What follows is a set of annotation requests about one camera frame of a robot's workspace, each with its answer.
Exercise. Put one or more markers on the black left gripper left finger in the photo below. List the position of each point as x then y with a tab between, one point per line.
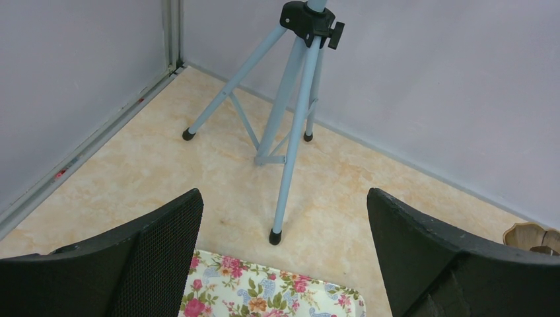
139	268

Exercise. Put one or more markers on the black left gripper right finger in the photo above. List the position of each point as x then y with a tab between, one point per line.
432	268

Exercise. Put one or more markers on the floral serving tray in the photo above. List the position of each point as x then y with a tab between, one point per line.
220	285

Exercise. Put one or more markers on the three-tier smoked glass stand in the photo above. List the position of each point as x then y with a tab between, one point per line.
532	237

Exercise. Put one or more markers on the light blue music stand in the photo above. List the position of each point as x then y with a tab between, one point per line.
315	28

